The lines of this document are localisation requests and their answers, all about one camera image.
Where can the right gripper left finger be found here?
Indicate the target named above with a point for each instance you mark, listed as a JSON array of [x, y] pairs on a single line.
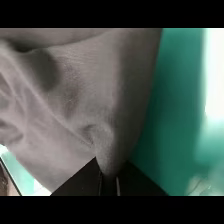
[[78, 185]]

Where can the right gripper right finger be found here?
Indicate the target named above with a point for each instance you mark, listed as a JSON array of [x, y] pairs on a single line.
[[140, 183]]

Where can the dark brown T-shirt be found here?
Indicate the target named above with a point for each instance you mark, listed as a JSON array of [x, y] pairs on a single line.
[[73, 100]]

